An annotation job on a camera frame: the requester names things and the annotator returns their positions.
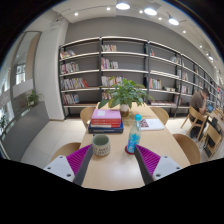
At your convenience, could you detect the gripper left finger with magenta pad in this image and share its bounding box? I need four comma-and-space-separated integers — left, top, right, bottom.
44, 145, 93, 186

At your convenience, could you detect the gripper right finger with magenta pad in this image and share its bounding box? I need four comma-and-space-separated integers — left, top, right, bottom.
134, 145, 182, 184

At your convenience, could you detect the clear bottle with blue label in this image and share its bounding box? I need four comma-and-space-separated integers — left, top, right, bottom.
127, 114, 141, 152

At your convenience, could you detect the wooden chair near left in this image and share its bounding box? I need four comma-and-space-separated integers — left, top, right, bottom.
51, 142, 80, 160

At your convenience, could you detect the round dark red coaster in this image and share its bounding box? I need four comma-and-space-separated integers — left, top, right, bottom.
125, 145, 134, 155

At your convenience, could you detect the grey-green ceramic mug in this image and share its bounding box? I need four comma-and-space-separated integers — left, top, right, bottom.
92, 134, 110, 156

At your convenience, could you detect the dark blue bottom book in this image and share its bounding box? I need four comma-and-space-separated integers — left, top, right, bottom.
88, 121, 124, 134

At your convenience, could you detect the wooden chair near right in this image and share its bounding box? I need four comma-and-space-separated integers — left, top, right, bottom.
173, 134, 201, 165

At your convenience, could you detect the open magazine on table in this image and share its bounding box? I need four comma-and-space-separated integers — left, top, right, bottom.
140, 119, 164, 131

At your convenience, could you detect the red book in stack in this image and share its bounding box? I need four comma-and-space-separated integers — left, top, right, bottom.
91, 119, 121, 128

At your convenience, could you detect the wooden chair far right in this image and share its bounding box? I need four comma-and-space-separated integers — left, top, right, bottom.
150, 107, 169, 124

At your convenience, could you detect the wooden chair far left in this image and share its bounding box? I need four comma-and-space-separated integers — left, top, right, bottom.
80, 107, 95, 127

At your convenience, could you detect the pink book on top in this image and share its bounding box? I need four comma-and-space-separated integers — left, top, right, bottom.
92, 109, 121, 120

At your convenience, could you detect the wooden slatted chair foreground right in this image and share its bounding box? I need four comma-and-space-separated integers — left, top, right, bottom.
203, 125, 222, 159

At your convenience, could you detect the wooden slatted chair of man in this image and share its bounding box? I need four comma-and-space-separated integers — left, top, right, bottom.
186, 106, 208, 141

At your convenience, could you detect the green potted plant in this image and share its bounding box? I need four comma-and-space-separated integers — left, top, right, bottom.
98, 78, 154, 117

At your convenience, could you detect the small plant by window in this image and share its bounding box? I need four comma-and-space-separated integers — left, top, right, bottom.
26, 91, 43, 108

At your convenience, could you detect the seated man in brown shirt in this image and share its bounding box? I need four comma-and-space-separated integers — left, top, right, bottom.
190, 88, 209, 138

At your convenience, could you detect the blue laptop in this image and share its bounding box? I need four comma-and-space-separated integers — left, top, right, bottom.
207, 104, 214, 113

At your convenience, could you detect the grey wall bookshelf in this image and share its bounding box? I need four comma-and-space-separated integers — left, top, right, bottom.
58, 36, 224, 118

